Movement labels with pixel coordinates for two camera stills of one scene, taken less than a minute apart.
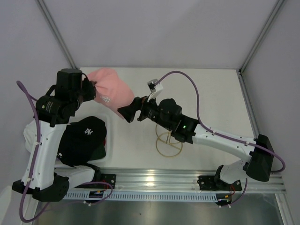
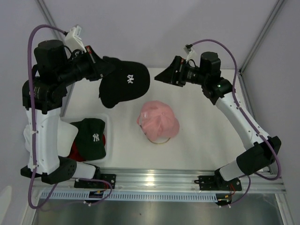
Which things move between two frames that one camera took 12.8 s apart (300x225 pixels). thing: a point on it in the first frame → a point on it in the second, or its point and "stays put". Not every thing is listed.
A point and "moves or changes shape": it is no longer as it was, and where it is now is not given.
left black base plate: (110, 178) stays put
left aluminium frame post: (57, 33) stays put
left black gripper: (90, 88) → (100, 68)
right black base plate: (207, 183) stays put
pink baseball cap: (111, 91) moves or changes shape
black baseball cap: (83, 141) → (127, 81)
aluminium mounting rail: (174, 180) stays put
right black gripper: (129, 112) → (180, 64)
